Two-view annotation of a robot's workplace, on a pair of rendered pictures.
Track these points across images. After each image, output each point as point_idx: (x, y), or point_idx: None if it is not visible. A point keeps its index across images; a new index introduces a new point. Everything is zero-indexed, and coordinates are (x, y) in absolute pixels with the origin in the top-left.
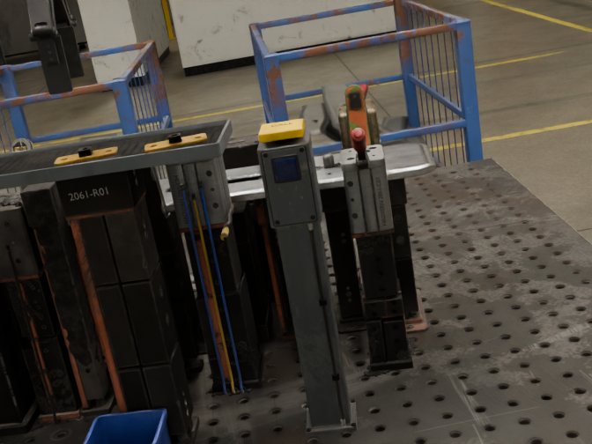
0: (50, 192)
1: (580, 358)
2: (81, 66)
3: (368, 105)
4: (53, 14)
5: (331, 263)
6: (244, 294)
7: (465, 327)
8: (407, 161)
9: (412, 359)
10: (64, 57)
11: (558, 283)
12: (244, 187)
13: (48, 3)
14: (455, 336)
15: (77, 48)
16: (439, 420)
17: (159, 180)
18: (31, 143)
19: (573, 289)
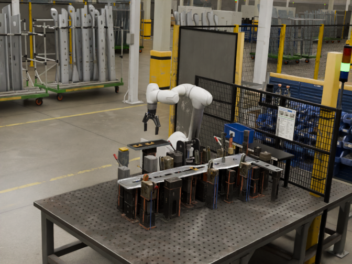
0: (166, 153)
1: (86, 214)
2: (155, 133)
3: (145, 182)
4: (145, 120)
5: (165, 228)
6: None
7: (113, 217)
8: (123, 181)
9: (118, 209)
10: (144, 126)
11: (99, 229)
12: (153, 174)
13: (143, 118)
14: (113, 215)
15: (155, 130)
16: (103, 202)
17: (179, 175)
18: (209, 162)
19: (95, 228)
